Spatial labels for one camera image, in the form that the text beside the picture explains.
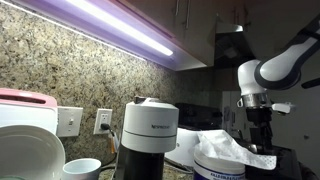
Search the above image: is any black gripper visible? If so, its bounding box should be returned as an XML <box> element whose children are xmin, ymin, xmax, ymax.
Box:
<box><xmin>245</xmin><ymin>106</ymin><xmax>274</xmax><ymax>155</ymax></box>

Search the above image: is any silver metal pan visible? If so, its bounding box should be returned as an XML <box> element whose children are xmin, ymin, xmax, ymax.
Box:
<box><xmin>245</xmin><ymin>143</ymin><xmax>259</xmax><ymax>154</ymax></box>

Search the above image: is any black stove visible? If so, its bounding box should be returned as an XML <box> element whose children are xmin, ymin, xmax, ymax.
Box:
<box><xmin>244</xmin><ymin>146</ymin><xmax>304</xmax><ymax>180</ymax></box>

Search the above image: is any white wet wipe sheet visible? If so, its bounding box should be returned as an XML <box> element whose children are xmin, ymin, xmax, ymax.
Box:
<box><xmin>194</xmin><ymin>129</ymin><xmax>278</xmax><ymax>171</ymax></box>

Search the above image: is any wipes canister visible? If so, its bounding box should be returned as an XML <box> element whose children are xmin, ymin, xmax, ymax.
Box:
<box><xmin>192</xmin><ymin>151</ymin><xmax>247</xmax><ymax>180</ymax></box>

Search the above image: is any black countertop appliance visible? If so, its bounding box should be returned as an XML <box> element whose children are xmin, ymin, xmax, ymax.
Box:
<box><xmin>174</xmin><ymin>102</ymin><xmax>224</xmax><ymax>132</ymax></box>

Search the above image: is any white countertop appliance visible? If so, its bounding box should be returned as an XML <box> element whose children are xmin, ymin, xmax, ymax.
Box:
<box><xmin>164</xmin><ymin>126</ymin><xmax>214</xmax><ymax>168</ymax></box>

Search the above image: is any black range hood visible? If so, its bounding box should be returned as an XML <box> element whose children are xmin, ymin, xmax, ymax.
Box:
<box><xmin>213</xmin><ymin>22</ymin><xmax>258</xmax><ymax>70</ymax></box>

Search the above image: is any white nespresso coffee machine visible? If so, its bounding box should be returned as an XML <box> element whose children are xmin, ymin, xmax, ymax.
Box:
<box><xmin>113</xmin><ymin>96</ymin><xmax>180</xmax><ymax>180</ymax></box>

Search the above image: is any under cabinet light strip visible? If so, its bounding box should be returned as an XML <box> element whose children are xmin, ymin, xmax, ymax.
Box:
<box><xmin>64</xmin><ymin>0</ymin><xmax>175</xmax><ymax>57</ymax></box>

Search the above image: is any white mug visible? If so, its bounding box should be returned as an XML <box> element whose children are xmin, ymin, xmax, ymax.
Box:
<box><xmin>61</xmin><ymin>157</ymin><xmax>102</xmax><ymax>180</ymax></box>

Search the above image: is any pink and white toaster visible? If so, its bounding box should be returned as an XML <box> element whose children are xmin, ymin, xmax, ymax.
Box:
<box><xmin>0</xmin><ymin>87</ymin><xmax>59</xmax><ymax>135</ymax></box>

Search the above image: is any white bowl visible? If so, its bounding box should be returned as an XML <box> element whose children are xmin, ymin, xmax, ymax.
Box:
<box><xmin>0</xmin><ymin>124</ymin><xmax>67</xmax><ymax>180</ymax></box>

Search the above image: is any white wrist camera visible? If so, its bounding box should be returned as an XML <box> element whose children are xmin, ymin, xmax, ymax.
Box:
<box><xmin>271</xmin><ymin>102</ymin><xmax>297</xmax><ymax>115</ymax></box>

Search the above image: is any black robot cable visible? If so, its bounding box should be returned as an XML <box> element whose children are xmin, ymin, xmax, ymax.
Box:
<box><xmin>301</xmin><ymin>77</ymin><xmax>320</xmax><ymax>90</ymax></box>

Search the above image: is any wooden wall cabinet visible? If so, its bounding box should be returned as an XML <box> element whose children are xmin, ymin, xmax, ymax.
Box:
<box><xmin>109</xmin><ymin>0</ymin><xmax>216</xmax><ymax>72</ymax></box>

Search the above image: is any metal cabinet handle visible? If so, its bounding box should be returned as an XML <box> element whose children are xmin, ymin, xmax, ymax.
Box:
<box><xmin>183</xmin><ymin>0</ymin><xmax>192</xmax><ymax>30</ymax></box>
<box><xmin>174</xmin><ymin>0</ymin><xmax>181</xmax><ymax>17</ymax></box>

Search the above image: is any black plug with cable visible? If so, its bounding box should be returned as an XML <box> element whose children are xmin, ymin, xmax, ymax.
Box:
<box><xmin>99</xmin><ymin>122</ymin><xmax>121</xmax><ymax>171</ymax></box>

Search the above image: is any white wall outlet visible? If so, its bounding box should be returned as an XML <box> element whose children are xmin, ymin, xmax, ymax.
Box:
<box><xmin>92</xmin><ymin>108</ymin><xmax>114</xmax><ymax>136</ymax></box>

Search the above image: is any white light switch plate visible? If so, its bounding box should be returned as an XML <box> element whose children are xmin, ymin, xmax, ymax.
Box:
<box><xmin>56</xmin><ymin>105</ymin><xmax>84</xmax><ymax>138</ymax></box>

